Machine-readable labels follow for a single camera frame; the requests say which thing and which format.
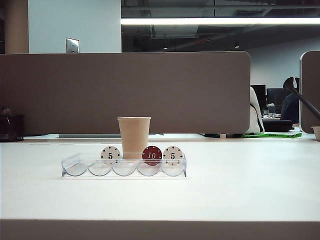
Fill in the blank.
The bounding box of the red poker chip 10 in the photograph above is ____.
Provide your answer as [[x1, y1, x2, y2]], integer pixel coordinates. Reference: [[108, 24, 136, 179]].
[[141, 145, 163, 167]]

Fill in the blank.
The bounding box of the brown paper cup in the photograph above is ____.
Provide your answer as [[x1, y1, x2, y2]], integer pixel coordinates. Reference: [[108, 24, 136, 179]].
[[117, 116, 152, 160]]

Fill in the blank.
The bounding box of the white poker chip 5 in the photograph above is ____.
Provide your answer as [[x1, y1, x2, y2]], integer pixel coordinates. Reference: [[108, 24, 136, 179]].
[[100, 146, 121, 166], [162, 145, 184, 167]]

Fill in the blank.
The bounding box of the clear plastic chip tray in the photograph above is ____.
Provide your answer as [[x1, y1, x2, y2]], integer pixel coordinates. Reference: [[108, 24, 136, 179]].
[[61, 152, 188, 178]]

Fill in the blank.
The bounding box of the wide brown desk partition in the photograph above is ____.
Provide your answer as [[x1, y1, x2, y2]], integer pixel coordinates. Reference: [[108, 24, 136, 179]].
[[0, 51, 252, 136]]

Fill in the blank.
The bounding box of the white office chair back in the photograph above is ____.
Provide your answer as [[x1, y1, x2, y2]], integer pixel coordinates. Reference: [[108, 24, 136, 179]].
[[249, 87, 265, 135]]

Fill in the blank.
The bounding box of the long ceiling light strip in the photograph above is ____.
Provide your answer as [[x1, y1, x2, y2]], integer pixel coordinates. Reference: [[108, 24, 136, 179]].
[[120, 17, 320, 25]]

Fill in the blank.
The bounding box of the tall black monitor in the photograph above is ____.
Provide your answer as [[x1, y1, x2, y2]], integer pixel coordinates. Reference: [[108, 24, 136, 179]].
[[250, 84, 267, 111]]

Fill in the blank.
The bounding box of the brown front edge panel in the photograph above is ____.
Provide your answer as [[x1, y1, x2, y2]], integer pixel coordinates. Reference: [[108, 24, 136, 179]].
[[0, 219, 320, 240]]

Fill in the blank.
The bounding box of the clear drink bottle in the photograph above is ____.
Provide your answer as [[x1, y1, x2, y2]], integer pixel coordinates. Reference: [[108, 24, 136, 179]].
[[266, 102, 276, 118]]

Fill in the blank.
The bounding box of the green tape strip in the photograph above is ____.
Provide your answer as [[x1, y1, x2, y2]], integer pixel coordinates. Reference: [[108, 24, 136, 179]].
[[243, 132, 303, 139]]

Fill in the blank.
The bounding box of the wide black monitor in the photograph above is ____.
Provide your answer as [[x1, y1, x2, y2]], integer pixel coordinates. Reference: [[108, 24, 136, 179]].
[[266, 87, 288, 106]]

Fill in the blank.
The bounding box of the seated person in blue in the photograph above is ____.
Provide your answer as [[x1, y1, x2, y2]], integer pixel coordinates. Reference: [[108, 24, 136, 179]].
[[279, 93, 300, 121]]

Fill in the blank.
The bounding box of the black diagonal pole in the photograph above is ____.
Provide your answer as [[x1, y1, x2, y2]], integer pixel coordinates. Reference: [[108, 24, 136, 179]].
[[283, 76, 320, 115]]

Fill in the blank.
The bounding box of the narrow brown desk partition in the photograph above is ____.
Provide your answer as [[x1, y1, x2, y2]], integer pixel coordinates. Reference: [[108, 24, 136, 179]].
[[299, 50, 320, 134]]

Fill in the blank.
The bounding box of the metal wall switch plate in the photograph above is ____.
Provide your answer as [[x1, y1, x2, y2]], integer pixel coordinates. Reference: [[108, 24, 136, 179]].
[[65, 37, 81, 54]]

